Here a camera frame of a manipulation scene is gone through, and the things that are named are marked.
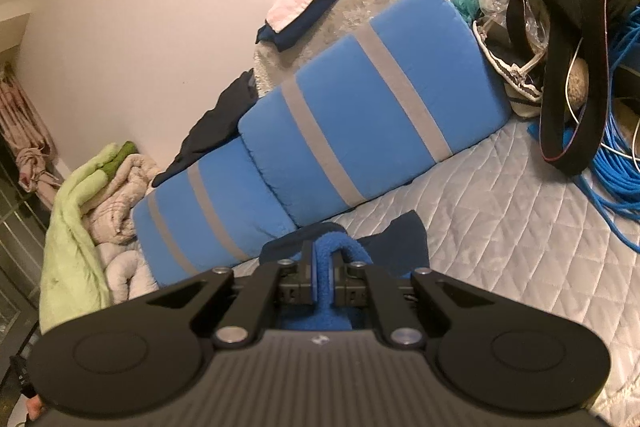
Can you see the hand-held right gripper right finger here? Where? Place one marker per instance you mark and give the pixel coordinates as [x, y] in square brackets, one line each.
[350, 292]

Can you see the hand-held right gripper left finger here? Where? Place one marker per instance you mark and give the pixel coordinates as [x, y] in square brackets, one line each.
[309, 277]

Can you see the blue fleece jacket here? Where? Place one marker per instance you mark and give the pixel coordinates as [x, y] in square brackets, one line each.
[400, 247]

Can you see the blue grey-striped cushion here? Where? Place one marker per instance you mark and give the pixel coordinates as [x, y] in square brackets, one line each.
[225, 207]
[375, 107]

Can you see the black cloth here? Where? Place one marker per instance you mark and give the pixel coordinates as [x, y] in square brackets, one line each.
[220, 117]

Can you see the green blanket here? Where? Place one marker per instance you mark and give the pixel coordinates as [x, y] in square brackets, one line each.
[65, 257]

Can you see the blue flat sheet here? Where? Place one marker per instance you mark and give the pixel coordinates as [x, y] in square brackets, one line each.
[536, 132]

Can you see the striped canvas bag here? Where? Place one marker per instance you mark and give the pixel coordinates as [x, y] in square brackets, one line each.
[520, 82]

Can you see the teal yarn bundle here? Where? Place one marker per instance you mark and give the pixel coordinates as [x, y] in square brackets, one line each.
[465, 6]

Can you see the tan wool ball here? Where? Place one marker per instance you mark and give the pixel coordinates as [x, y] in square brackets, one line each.
[577, 82]

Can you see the black bag with red trim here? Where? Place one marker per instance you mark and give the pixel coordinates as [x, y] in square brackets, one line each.
[555, 57]

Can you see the pink hanging cloth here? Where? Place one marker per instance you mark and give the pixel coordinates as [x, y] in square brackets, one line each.
[25, 117]

